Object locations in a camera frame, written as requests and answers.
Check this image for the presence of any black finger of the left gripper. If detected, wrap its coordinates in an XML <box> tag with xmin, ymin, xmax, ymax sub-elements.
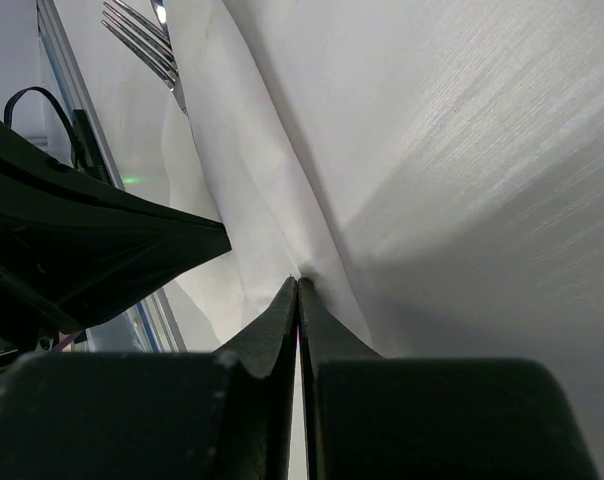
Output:
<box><xmin>0</xmin><ymin>121</ymin><xmax>230</xmax><ymax>333</ymax></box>

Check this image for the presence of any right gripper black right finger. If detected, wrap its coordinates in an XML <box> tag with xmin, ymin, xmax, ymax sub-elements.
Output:
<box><xmin>298</xmin><ymin>278</ymin><xmax>598</xmax><ymax>479</ymax></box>

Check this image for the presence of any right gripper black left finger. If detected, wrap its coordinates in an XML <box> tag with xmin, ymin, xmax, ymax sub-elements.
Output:
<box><xmin>0</xmin><ymin>278</ymin><xmax>297</xmax><ymax>479</ymax></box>

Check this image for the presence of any white paper napkin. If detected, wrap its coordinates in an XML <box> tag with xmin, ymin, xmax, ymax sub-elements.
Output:
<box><xmin>167</xmin><ymin>1</ymin><xmax>381</xmax><ymax>348</ymax></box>

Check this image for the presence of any silver fork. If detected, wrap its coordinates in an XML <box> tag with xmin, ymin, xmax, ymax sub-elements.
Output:
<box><xmin>101</xmin><ymin>0</ymin><xmax>188</xmax><ymax>116</ymax></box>

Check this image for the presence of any silver knife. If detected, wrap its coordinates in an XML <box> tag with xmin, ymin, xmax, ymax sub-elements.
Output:
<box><xmin>151</xmin><ymin>0</ymin><xmax>168</xmax><ymax>34</ymax></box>

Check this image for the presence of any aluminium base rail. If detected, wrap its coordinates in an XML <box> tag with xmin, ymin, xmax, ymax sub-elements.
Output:
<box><xmin>35</xmin><ymin>1</ymin><xmax>186</xmax><ymax>353</ymax></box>

